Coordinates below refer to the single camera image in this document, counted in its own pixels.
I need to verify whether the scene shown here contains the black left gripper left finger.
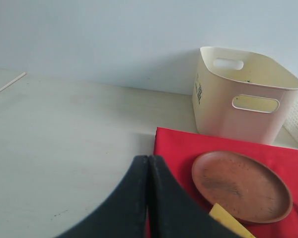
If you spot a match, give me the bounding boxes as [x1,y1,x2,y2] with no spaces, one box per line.
[58,155,149,238]

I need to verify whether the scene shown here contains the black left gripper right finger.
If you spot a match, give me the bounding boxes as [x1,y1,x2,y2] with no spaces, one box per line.
[148,156,239,238]

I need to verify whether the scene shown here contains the yellow cheese wedge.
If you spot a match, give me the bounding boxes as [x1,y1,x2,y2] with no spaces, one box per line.
[209,203,255,238]

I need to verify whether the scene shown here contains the red tablecloth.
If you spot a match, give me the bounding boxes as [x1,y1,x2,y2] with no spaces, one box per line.
[153,127,298,238]

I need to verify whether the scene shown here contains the brown round plate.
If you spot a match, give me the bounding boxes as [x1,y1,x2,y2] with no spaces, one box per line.
[191,151,293,224]

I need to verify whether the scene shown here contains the cream plastic tub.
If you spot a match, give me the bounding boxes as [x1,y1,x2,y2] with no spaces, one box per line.
[192,47,298,144]

